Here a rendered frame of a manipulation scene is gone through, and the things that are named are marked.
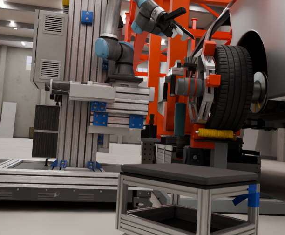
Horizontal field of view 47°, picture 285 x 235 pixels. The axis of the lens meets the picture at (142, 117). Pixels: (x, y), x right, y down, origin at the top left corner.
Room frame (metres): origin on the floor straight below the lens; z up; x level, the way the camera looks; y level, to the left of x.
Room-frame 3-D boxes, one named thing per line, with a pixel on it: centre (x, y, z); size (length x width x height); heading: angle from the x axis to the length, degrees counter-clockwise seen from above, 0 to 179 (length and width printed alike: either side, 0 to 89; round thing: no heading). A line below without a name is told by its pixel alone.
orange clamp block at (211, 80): (2.16, -0.45, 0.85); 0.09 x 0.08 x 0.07; 5
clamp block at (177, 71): (2.28, -0.23, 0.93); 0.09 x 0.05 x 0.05; 95
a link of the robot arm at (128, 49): (2.11, 0.14, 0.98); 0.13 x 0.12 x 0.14; 131
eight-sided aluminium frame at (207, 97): (2.47, -0.42, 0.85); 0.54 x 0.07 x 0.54; 5
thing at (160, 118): (4.95, -0.46, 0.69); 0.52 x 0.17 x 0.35; 95
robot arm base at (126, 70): (2.11, 0.14, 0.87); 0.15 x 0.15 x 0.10
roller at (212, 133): (2.36, -0.53, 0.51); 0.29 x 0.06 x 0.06; 95
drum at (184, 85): (2.46, -0.35, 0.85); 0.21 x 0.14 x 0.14; 95
